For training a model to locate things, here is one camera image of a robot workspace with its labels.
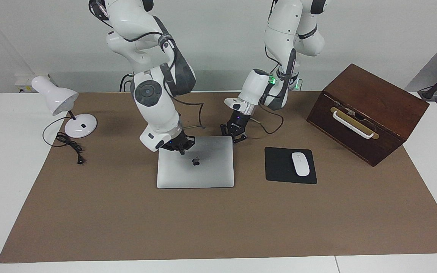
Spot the grey aluminium laptop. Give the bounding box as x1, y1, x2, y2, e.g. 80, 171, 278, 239
157, 136, 235, 189

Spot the black mouse pad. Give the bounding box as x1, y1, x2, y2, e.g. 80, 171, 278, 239
265, 147, 318, 185

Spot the white computer mouse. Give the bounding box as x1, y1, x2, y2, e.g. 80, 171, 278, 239
291, 152, 310, 177

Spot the brown table mat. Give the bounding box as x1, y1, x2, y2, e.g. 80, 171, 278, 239
0, 91, 437, 263

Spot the white desk lamp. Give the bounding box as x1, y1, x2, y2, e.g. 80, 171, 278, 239
31, 76, 97, 138

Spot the dark wooden box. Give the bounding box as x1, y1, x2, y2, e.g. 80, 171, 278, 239
306, 63, 430, 167

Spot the white power strip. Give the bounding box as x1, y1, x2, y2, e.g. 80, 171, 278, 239
15, 74, 50, 93

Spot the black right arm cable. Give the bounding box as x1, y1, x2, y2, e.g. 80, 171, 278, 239
97, 8, 207, 131

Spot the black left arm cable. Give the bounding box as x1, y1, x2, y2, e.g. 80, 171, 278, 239
250, 45, 284, 135

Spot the black arm base cable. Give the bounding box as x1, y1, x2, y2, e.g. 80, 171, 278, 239
119, 73, 135, 92

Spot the black lamp power cable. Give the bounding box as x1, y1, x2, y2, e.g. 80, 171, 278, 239
42, 116, 86, 165

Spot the white box handle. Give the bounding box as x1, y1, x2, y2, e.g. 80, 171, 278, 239
332, 110, 374, 140

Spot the brass handle plate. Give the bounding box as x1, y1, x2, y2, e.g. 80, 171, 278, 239
330, 107, 379, 140

